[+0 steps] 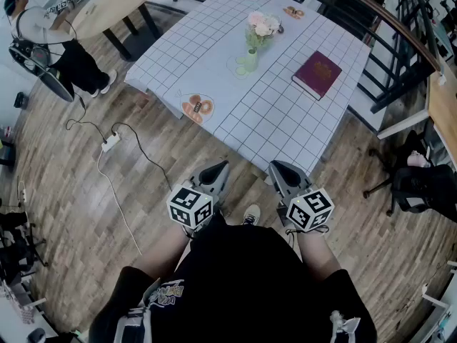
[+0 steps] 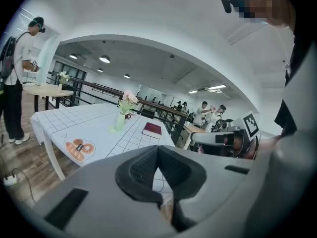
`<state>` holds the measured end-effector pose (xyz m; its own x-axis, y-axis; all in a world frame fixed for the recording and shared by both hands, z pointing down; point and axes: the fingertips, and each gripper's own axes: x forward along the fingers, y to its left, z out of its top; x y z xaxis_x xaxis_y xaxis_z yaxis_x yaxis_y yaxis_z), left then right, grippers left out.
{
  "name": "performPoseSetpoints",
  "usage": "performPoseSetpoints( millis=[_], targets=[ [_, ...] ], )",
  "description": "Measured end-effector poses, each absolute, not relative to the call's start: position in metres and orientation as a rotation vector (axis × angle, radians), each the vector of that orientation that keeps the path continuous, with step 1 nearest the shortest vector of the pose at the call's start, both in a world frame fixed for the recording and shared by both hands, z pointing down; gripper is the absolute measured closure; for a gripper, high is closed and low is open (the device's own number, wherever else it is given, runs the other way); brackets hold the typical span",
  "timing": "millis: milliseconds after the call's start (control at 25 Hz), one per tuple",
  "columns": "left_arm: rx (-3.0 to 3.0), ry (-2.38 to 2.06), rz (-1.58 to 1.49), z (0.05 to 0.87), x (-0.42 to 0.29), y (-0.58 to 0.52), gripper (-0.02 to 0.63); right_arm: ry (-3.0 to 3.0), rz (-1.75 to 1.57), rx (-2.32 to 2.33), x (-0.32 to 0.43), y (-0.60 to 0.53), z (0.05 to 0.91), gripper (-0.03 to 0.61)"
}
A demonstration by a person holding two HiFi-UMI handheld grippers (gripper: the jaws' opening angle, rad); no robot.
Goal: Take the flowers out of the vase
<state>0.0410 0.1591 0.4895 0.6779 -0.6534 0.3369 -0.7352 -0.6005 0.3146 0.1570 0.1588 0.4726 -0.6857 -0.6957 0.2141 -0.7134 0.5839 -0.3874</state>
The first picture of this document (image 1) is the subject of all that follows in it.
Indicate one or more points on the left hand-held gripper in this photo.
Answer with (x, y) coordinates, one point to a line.
(191, 207)

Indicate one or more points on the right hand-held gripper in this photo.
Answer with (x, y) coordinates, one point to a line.
(310, 209)

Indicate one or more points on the light green vase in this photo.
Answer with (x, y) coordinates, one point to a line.
(251, 63)

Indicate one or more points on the pink artificial flowers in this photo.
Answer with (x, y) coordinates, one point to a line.
(262, 27)

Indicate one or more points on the person's right forearm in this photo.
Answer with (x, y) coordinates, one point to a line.
(317, 252)

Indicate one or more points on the person's left forearm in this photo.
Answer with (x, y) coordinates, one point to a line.
(164, 252)

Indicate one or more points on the person's pale shoe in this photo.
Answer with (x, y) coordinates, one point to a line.
(251, 214)

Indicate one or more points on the table with white checked cloth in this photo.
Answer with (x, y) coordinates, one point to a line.
(285, 120)

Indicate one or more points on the dark red book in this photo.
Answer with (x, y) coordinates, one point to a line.
(317, 73)

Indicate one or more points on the white power strip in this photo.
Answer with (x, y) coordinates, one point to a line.
(110, 142)

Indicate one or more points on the person's black shirt torso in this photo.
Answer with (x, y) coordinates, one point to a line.
(242, 281)

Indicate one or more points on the pale pink plush item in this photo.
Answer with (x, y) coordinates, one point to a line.
(418, 158)

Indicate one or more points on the black office chair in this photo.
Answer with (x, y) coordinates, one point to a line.
(421, 188)

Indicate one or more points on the rectangular wooden desk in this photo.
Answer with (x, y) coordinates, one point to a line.
(444, 109)

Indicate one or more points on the black railing with wooden handrail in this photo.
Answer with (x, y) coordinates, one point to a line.
(394, 21)

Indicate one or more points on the round wooden table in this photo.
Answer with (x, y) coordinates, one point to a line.
(107, 9)

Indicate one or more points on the small black floor box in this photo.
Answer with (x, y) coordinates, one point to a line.
(20, 100)

